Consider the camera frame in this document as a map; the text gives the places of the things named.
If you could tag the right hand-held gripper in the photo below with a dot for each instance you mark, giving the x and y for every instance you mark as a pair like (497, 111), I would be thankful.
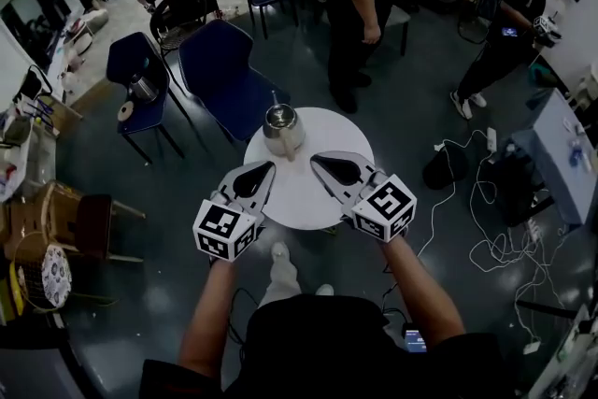
(385, 208)

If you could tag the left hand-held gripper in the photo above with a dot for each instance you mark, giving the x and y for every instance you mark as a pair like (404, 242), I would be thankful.
(219, 229)

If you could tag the person's left forearm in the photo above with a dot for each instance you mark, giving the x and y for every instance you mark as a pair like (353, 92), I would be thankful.
(210, 317)

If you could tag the person's right forearm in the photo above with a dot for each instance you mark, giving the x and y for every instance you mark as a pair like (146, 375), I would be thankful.
(425, 289)

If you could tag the black bag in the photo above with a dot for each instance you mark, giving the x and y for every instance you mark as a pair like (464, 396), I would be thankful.
(444, 166)

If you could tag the person's white shoe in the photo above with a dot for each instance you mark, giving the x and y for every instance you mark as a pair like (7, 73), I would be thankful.
(279, 249)
(324, 290)

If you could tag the person's leg in white trousers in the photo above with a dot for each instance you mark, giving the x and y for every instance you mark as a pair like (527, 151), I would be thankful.
(282, 278)

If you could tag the large blue chair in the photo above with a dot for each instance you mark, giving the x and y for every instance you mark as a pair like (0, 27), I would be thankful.
(224, 79)

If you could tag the blue chair with black legs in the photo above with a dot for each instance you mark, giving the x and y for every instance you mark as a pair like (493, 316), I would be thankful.
(140, 107)

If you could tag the white power strip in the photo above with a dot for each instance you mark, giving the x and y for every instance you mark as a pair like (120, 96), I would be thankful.
(491, 139)

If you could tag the black round-back chair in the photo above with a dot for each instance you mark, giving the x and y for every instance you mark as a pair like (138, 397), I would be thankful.
(180, 21)

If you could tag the person's black shirt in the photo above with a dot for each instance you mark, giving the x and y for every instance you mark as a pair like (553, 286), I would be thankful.
(322, 350)

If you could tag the phone with lit screen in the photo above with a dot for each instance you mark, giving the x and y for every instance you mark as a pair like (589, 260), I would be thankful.
(415, 340)

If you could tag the wooden chair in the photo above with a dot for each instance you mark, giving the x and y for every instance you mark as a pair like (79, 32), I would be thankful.
(70, 219)

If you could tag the light blue table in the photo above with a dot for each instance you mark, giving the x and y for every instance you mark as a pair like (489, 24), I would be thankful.
(556, 154)

